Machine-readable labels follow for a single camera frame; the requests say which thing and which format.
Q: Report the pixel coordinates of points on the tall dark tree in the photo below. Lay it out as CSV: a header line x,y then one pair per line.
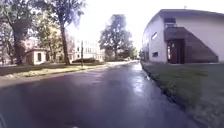
x,y
115,36

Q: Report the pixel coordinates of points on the long pale multi-storey building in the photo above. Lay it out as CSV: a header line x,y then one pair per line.
x,y
88,50

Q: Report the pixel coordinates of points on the low dark hedge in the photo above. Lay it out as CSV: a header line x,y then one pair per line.
x,y
84,60

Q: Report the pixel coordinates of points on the thin pole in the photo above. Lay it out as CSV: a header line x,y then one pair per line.
x,y
82,53

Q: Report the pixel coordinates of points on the grey asphalt road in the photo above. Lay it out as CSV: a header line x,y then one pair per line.
x,y
100,96

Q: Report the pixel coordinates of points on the tree with leaning trunk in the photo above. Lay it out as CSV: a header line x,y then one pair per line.
x,y
64,36

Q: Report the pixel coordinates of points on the grass strip under trees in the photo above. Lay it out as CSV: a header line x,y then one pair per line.
x,y
40,70

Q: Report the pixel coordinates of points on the small white hut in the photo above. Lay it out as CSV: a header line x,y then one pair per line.
x,y
37,56

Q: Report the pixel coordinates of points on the wide grass lawn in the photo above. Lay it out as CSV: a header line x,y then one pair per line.
x,y
196,83

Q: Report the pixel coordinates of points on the white building with dark entrance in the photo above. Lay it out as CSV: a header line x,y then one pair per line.
x,y
200,36

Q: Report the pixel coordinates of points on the large dark-trunked tree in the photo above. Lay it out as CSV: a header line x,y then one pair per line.
x,y
17,40

